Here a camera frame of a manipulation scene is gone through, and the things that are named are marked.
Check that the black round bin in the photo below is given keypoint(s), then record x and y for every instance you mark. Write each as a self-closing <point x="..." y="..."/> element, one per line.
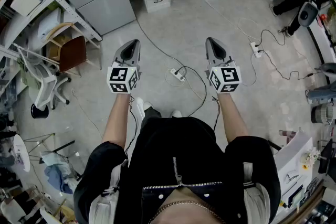
<point x="39" y="111"/>

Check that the person's white shoe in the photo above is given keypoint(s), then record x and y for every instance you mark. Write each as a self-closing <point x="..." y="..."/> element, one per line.
<point x="143" y="105"/>
<point x="176" y="113"/>

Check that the small flower bunch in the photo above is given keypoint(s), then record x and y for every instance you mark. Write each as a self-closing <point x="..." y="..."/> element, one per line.
<point x="311" y="157"/>

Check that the white counter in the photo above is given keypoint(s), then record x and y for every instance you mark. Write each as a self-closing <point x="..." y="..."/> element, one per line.
<point x="291" y="160"/>

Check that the grey rounded device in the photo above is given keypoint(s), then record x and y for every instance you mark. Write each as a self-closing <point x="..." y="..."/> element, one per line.
<point x="308" y="14"/>

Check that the brown wooden chair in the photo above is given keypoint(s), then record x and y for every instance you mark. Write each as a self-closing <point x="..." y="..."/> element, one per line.
<point x="73" y="52"/>

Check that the white box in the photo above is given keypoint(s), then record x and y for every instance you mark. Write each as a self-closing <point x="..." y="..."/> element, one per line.
<point x="26" y="2"/>

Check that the person's right forearm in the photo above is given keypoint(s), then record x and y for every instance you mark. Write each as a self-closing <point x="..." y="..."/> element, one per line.
<point x="232" y="118"/>

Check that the white power strip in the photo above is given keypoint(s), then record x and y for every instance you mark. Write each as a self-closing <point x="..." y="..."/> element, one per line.
<point x="256" y="49"/>
<point x="178" y="74"/>

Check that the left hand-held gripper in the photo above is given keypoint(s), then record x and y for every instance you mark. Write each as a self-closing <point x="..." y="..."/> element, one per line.
<point x="119" y="77"/>

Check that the white office chair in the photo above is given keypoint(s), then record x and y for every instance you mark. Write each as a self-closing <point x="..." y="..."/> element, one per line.
<point x="44" y="81"/>

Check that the person's black jacket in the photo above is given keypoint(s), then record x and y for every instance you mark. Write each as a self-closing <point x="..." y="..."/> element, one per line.
<point x="178" y="160"/>

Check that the person's left forearm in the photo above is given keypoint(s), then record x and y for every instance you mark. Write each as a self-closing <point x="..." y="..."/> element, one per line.
<point x="116" y="118"/>

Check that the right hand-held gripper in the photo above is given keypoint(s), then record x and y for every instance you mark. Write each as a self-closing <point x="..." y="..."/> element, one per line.
<point x="227" y="77"/>

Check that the pile of blue clothes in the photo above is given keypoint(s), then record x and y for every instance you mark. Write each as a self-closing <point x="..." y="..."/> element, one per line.
<point x="59" y="173"/>

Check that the white round table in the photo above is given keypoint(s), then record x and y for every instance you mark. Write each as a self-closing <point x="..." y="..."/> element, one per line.
<point x="22" y="152"/>

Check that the person's dark trouser leg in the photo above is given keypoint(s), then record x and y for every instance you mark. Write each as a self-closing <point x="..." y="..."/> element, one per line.
<point x="151" y="114"/>

